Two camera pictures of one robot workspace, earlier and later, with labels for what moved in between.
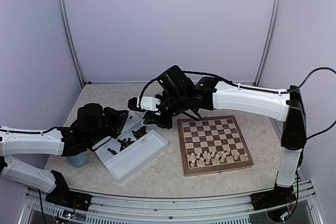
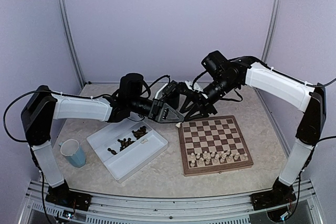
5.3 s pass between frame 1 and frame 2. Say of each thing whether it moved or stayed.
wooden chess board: stayed
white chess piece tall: stayed
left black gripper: moved
